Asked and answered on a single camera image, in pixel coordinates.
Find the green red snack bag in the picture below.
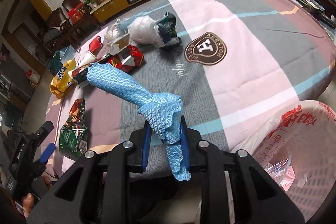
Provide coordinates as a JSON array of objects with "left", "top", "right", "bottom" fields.
[{"left": 59, "top": 98, "right": 88, "bottom": 161}]

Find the light blue quilted cloth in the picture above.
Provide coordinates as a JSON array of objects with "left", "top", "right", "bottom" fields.
[{"left": 87, "top": 63, "right": 191, "bottom": 181}]

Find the yellow snack bag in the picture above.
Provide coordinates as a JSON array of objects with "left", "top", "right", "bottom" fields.
[{"left": 49, "top": 59, "right": 76, "bottom": 98}]

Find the red cigarette carton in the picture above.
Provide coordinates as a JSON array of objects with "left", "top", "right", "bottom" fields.
[{"left": 107, "top": 45, "right": 144, "bottom": 73}]

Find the white ointment box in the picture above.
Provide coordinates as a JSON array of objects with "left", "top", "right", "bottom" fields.
[{"left": 106, "top": 34, "right": 130, "bottom": 56}]

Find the white trash basket with bag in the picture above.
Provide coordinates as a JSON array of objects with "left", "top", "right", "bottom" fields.
[{"left": 232, "top": 100, "right": 335, "bottom": 221}]

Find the person's left hand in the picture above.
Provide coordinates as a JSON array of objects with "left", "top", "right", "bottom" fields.
[{"left": 22, "top": 175, "right": 52, "bottom": 218}]

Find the teal gift bag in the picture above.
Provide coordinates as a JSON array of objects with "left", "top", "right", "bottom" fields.
[{"left": 50, "top": 45, "right": 77, "bottom": 76}]

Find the white paper cup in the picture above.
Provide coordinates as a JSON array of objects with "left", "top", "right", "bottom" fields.
[{"left": 76, "top": 51, "right": 96, "bottom": 68}]

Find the pink grey patchwork tablecloth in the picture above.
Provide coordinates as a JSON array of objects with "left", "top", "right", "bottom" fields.
[{"left": 44, "top": 0, "right": 336, "bottom": 179}]

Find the white plastic bag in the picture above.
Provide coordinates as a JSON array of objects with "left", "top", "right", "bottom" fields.
[{"left": 127, "top": 15, "right": 164, "bottom": 48}]

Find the blue face mask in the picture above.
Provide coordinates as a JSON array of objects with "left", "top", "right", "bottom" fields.
[{"left": 114, "top": 15, "right": 137, "bottom": 31}]

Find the dark green crumpled bag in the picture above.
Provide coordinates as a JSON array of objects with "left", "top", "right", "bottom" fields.
[{"left": 156, "top": 12, "right": 182, "bottom": 51}]

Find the red gift box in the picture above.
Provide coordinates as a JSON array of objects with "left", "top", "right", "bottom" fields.
[{"left": 68, "top": 2, "right": 87, "bottom": 24}]

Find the dark wooden chair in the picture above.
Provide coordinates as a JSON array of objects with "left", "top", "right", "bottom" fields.
[{"left": 62, "top": 0, "right": 84, "bottom": 12}]

